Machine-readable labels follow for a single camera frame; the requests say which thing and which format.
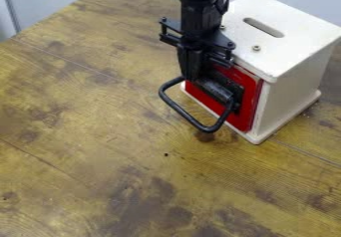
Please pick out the grey vertical pole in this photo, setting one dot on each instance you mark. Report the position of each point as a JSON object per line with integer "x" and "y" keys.
{"x": 14, "y": 16}

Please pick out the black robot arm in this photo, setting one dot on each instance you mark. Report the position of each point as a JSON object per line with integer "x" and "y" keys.
{"x": 197, "y": 36}

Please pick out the white wooden box cabinet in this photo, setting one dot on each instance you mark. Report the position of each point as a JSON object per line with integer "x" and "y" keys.
{"x": 284, "y": 46}

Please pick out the red wooden drawer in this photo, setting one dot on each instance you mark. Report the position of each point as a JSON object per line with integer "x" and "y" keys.
{"x": 246, "y": 85}

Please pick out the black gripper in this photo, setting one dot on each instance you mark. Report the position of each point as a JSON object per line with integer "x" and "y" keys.
{"x": 199, "y": 30}

